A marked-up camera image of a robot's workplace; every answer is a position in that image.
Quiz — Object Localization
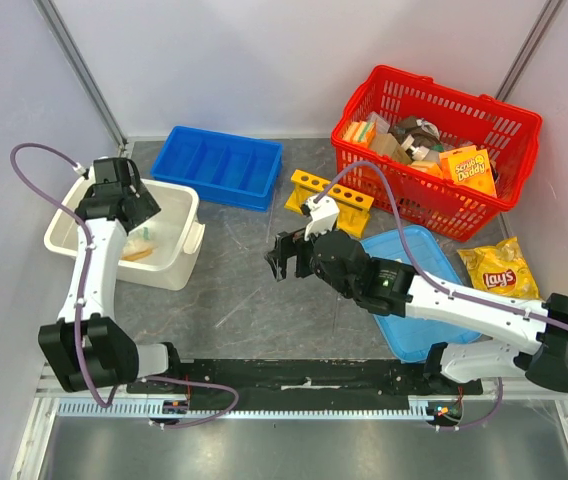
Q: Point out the white plastic tub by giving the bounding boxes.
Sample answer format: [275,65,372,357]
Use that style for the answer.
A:
[44,171,205,291]

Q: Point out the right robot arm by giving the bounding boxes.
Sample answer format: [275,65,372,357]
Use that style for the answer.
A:
[265,230,568,394]

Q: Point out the clear bag of swabs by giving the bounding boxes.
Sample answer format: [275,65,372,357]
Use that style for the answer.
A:
[121,226,156,257]

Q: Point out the yellow test tube rack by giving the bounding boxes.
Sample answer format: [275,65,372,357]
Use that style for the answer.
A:
[283,169,376,237]

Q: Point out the white cable duct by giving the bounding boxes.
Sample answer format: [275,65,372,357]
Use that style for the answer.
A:
[57,395,434,421]

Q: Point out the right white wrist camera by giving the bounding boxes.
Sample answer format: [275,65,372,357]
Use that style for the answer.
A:
[300,194,340,241]

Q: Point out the blue divided plastic tray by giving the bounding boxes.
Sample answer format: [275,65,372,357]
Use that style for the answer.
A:
[150,126,283,212]

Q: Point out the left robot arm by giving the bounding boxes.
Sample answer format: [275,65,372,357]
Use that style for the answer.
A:
[38,158,184,393]

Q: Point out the yellow Lays chips bag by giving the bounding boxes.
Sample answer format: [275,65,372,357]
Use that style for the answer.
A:
[458,237,542,300]

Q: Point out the orange green sponge pack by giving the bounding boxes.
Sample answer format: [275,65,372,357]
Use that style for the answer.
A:
[342,121,377,148]

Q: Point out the tan rubber band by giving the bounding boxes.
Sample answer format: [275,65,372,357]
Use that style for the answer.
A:
[121,249,153,262]

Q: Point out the clear glass pipette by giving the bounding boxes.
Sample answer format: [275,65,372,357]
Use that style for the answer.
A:
[214,288,261,329]

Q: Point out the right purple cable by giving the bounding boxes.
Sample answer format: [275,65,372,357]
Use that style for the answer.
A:
[313,160,568,434]

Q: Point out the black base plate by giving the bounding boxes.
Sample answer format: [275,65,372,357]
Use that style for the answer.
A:
[126,357,484,412]

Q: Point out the orange Scrub Daddy package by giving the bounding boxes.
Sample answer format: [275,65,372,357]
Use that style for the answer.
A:
[439,145,497,197]

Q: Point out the red shopping basket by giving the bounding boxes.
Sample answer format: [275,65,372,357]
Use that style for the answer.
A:
[331,65,543,242]

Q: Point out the light blue plastic lid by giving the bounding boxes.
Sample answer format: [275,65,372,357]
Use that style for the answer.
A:
[361,225,481,363]

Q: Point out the clear glass test tube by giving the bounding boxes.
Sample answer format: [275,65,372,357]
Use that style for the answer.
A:
[331,296,340,337]

